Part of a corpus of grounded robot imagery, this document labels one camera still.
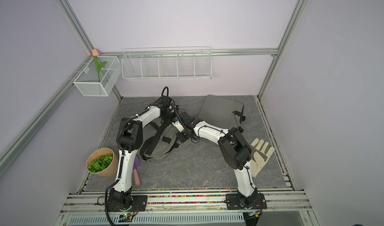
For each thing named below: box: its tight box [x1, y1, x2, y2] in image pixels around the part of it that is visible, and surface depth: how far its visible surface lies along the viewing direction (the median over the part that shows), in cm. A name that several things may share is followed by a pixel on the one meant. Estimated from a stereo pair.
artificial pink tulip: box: [92, 49, 107, 83], surface depth 92 cm
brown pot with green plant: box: [86, 147, 119, 177], surface depth 78 cm
